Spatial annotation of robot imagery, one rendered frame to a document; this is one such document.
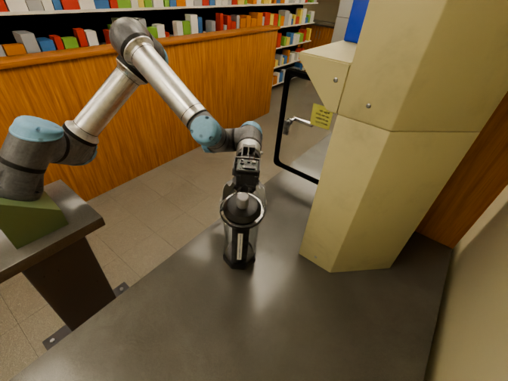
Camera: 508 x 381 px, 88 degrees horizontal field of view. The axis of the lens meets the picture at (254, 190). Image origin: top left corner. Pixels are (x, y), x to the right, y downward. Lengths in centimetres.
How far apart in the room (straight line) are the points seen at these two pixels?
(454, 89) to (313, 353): 63
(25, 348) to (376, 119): 198
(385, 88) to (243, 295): 60
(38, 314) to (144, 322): 140
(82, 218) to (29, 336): 111
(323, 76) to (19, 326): 202
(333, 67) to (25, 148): 84
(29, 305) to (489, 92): 227
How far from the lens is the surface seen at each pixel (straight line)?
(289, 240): 91
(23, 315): 217
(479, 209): 106
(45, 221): 105
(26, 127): 99
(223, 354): 72
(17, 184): 102
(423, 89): 57
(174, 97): 78
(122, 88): 103
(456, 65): 59
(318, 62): 60
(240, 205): 61
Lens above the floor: 163
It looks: 39 degrees down
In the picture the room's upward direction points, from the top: 5 degrees clockwise
